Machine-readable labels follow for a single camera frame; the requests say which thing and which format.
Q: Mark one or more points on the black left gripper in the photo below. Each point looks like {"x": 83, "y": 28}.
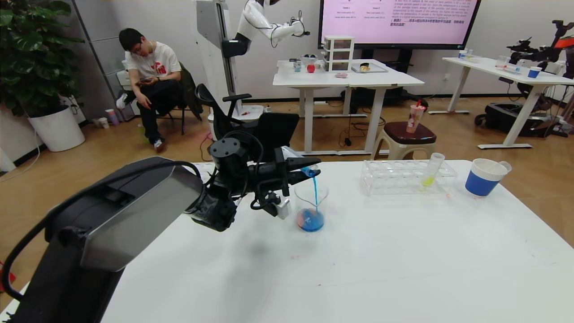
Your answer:
{"x": 281, "y": 172}

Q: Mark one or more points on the blue pigment test tube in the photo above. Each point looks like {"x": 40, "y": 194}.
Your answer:
{"x": 291, "y": 152}

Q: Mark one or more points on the black background robot arm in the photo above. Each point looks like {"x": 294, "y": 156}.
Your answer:
{"x": 529, "y": 49}

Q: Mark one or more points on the black wheeled robot base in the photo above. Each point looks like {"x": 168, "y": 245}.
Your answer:
{"x": 497, "y": 119}

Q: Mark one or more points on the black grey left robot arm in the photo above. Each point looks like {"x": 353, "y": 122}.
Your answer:
{"x": 134, "y": 211}

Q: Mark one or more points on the clear glass beaker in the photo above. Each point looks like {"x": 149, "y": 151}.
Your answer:
{"x": 310, "y": 220}

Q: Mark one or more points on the yellow pigment test tube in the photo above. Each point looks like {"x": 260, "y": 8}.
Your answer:
{"x": 428, "y": 179}

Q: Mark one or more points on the small clear tube rack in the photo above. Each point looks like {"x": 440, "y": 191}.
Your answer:
{"x": 509, "y": 66}

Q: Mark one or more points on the black padded office chair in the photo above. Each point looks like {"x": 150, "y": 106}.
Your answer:
{"x": 280, "y": 130}

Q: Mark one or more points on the black mesh office chair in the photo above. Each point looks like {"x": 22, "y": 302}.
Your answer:
{"x": 224, "y": 121}

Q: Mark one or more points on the white standing desk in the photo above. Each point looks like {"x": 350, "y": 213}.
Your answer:
{"x": 341, "y": 80}
{"x": 515, "y": 75}

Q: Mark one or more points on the small pink object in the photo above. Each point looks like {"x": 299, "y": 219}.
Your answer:
{"x": 341, "y": 75}

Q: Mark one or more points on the brown topped plastic stool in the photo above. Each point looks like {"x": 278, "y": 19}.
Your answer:
{"x": 410, "y": 134}

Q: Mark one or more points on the black metal chair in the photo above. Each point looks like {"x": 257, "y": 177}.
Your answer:
{"x": 183, "y": 121}

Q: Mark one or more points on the white drawer organizer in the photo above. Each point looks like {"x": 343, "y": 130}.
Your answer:
{"x": 338, "y": 54}

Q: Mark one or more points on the pink drink cup with straw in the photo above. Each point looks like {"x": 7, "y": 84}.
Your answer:
{"x": 413, "y": 120}

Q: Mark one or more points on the grey metal tray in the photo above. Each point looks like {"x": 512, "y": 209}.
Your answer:
{"x": 376, "y": 69}

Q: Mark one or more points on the dark green jacket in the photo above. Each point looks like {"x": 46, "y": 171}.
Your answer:
{"x": 190, "y": 89}

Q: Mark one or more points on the white humanoid robot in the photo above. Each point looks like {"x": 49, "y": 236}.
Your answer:
{"x": 215, "y": 40}

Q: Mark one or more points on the black screen stand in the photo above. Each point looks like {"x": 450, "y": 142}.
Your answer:
{"x": 399, "y": 55}

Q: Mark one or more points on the green plastic bottle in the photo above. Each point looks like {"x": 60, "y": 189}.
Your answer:
{"x": 143, "y": 133}

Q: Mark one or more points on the man in white shirt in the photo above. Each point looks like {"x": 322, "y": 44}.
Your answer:
{"x": 152, "y": 63}

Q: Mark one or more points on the blue white paper cup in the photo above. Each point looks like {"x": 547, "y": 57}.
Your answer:
{"x": 479, "y": 184}

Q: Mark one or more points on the purple cup stack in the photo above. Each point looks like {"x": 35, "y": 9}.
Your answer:
{"x": 112, "y": 117}

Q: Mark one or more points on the white drawer cabinet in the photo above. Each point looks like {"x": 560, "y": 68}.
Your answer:
{"x": 124, "y": 80}

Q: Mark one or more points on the small white paper cup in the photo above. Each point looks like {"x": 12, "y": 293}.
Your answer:
{"x": 103, "y": 123}

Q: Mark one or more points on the grey metal cabinet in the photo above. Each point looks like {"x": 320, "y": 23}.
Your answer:
{"x": 98, "y": 54}

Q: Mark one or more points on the white plant pot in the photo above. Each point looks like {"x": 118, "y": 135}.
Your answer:
{"x": 56, "y": 130}

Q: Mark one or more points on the small blue paper cup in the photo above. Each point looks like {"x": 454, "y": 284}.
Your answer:
{"x": 532, "y": 72}

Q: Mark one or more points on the green leafy plant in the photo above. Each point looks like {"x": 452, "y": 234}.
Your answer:
{"x": 31, "y": 54}

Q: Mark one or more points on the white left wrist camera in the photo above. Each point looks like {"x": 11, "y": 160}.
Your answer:
{"x": 283, "y": 208}

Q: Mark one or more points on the large wall display screen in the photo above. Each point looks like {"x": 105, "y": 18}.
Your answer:
{"x": 399, "y": 31}

